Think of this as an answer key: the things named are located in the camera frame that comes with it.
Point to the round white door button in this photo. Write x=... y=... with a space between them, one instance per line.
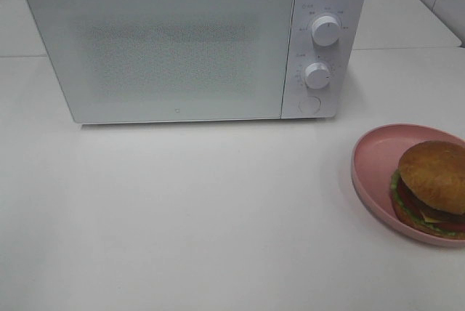
x=309 y=106

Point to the white microwave door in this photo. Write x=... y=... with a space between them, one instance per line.
x=132 y=61

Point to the pink round plate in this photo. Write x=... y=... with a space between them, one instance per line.
x=375 y=157

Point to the burger with lettuce and tomato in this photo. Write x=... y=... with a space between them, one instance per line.
x=427 y=189

